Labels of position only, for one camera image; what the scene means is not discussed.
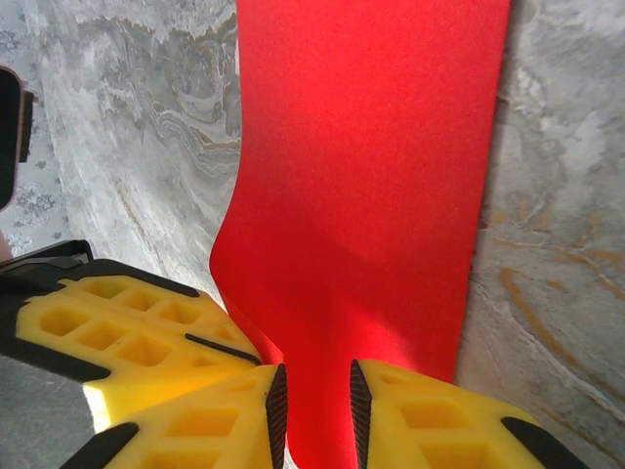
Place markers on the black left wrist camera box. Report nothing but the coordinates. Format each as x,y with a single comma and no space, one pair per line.
10,137

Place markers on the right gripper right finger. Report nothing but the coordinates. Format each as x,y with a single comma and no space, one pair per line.
439,430

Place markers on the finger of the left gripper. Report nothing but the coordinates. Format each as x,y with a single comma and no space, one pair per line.
161,305
161,356

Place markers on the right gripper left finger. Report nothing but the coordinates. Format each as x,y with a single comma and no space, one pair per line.
220,430

